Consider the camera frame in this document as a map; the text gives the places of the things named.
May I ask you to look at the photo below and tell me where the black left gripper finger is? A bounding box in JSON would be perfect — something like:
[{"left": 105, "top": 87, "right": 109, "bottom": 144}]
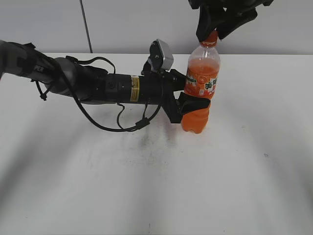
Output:
[
  {"left": 177, "top": 92, "right": 211, "bottom": 115},
  {"left": 170, "top": 69, "right": 187, "bottom": 91}
]

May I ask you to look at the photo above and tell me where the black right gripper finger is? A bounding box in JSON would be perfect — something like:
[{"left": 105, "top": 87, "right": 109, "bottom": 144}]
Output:
[
  {"left": 196, "top": 5, "right": 226, "bottom": 42},
  {"left": 217, "top": 8, "right": 257, "bottom": 40}
]

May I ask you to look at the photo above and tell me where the orange bottle cap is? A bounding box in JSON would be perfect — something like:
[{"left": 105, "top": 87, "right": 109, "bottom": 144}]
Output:
[{"left": 200, "top": 30, "right": 219, "bottom": 48}]

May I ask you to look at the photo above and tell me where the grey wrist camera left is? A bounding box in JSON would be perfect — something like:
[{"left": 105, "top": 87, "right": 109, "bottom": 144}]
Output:
[{"left": 148, "top": 39, "right": 174, "bottom": 71}]

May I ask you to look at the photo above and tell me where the orange soda bottle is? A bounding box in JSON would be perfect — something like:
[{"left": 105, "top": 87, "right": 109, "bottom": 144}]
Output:
[{"left": 181, "top": 40, "right": 221, "bottom": 134}]

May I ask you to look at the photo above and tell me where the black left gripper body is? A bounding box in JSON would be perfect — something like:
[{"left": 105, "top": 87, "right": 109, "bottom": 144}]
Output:
[{"left": 140, "top": 62, "right": 182, "bottom": 124}]

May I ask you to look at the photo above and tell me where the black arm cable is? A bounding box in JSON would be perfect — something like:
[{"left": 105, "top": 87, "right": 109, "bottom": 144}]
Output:
[{"left": 30, "top": 56, "right": 164, "bottom": 133}]

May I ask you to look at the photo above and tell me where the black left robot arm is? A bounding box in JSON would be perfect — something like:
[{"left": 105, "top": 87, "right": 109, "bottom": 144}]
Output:
[{"left": 0, "top": 39, "right": 210, "bottom": 123}]

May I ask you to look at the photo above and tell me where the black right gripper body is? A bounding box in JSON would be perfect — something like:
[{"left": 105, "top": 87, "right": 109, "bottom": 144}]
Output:
[{"left": 188, "top": 0, "right": 273, "bottom": 11}]

